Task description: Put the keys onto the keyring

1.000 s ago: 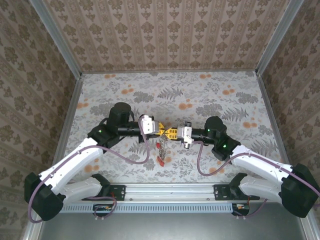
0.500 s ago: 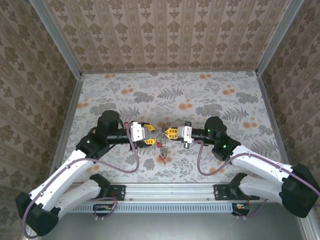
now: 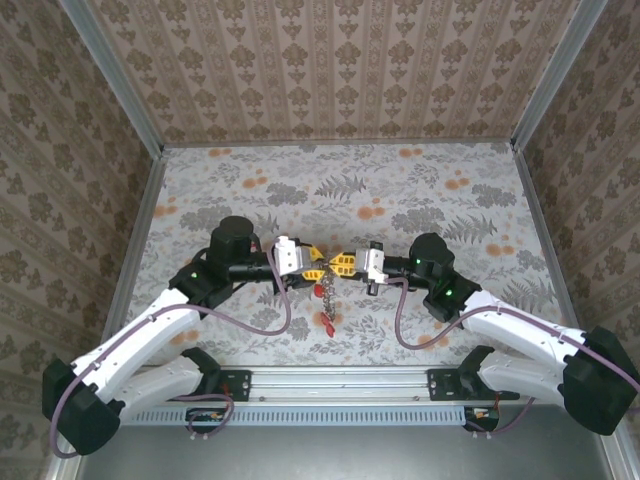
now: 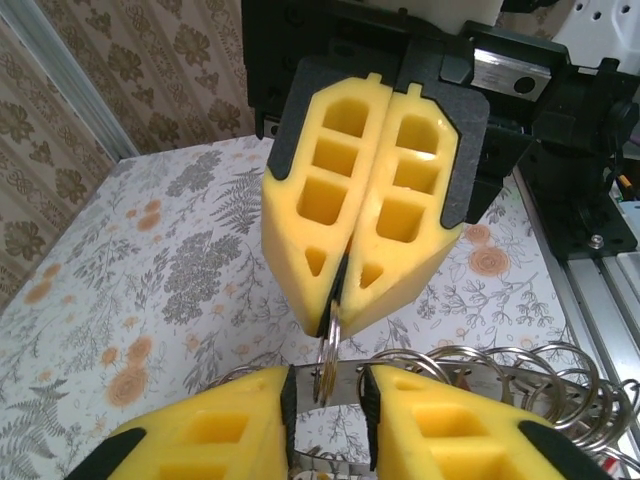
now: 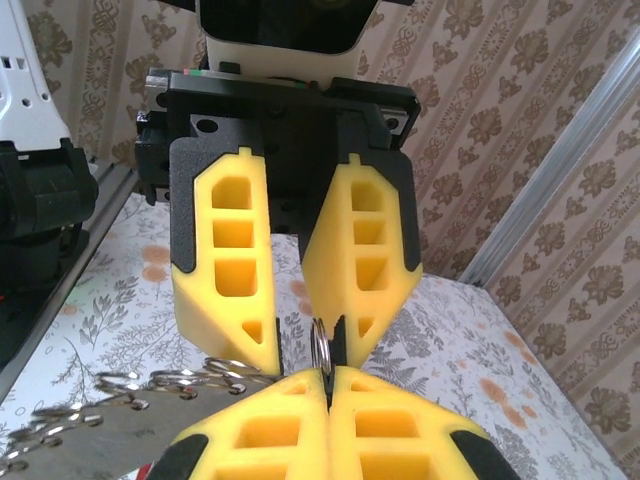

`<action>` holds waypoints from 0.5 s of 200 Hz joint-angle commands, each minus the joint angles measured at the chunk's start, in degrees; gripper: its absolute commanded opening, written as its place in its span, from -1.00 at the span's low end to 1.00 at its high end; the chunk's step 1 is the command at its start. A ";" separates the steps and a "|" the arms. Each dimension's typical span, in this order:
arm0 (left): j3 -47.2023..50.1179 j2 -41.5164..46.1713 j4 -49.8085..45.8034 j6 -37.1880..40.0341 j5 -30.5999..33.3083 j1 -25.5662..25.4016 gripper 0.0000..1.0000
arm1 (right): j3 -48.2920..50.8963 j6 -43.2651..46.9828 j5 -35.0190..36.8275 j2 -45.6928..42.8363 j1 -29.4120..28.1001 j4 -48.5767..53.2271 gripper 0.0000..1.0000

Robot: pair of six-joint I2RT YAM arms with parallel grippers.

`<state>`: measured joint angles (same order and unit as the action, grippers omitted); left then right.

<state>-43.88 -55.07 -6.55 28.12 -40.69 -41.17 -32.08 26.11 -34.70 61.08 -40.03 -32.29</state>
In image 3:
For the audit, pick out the round metal keyring disc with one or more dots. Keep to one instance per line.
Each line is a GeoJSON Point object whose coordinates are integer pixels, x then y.
{"type": "Point", "coordinates": [330, 295]}

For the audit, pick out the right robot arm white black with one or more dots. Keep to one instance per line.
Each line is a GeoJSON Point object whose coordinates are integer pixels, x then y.
{"type": "Point", "coordinates": [525, 325]}

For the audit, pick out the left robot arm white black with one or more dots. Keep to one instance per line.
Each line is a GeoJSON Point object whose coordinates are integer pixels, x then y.
{"type": "Point", "coordinates": [140, 340]}

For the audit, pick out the grey metal panel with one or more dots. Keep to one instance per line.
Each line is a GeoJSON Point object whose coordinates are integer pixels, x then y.
{"type": "Point", "coordinates": [350, 455]}

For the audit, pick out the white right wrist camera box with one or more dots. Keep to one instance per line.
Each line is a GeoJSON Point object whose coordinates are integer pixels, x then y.
{"type": "Point", "coordinates": [370, 260]}

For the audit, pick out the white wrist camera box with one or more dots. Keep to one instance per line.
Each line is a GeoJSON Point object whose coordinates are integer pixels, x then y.
{"type": "Point", "coordinates": [370, 260]}
{"type": "Point", "coordinates": [286, 256]}

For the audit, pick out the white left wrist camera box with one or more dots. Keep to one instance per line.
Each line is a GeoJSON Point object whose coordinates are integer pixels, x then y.
{"type": "Point", "coordinates": [286, 256]}

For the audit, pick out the aluminium frame rail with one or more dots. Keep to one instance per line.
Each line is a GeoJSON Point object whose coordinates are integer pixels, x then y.
{"type": "Point", "coordinates": [532, 200]}
{"type": "Point", "coordinates": [145, 210]}

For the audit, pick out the long aluminium base rail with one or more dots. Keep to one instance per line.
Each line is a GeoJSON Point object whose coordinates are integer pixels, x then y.
{"type": "Point", "coordinates": [340, 382]}

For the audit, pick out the aluminium frame post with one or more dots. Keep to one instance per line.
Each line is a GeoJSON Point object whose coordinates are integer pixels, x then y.
{"type": "Point", "coordinates": [550, 75]}
{"type": "Point", "coordinates": [115, 80]}

